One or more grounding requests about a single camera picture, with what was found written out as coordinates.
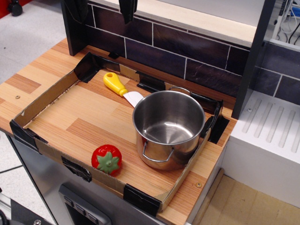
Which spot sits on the white toy sink drainboard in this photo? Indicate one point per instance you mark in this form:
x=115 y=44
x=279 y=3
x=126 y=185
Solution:
x=263 y=151

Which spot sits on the stainless steel pot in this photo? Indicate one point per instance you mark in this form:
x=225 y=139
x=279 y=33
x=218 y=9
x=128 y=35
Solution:
x=168 y=125

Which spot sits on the black caster wheel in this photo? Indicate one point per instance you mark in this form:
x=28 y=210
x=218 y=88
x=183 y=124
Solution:
x=14 y=8

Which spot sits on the grey oven control panel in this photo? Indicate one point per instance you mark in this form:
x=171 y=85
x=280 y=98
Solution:
x=80 y=211

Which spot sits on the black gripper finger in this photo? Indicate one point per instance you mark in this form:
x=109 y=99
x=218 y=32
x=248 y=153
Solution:
x=127 y=9
x=78 y=9

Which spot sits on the yellow handled toy knife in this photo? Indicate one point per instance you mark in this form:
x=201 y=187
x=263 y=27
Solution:
x=112 y=81

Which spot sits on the cardboard fence with black tape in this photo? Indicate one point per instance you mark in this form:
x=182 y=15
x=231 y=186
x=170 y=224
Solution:
x=78 y=114

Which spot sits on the dark grey left post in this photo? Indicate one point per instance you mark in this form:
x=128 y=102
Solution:
x=75 y=32

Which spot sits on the red toy strawberry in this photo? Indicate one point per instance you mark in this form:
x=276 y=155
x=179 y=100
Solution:
x=107 y=158

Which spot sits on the light wooden shelf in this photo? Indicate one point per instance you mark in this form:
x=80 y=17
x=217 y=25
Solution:
x=155 y=11

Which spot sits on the dark grey cabinet post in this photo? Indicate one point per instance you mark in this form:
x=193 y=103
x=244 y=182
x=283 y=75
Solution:
x=263 y=34

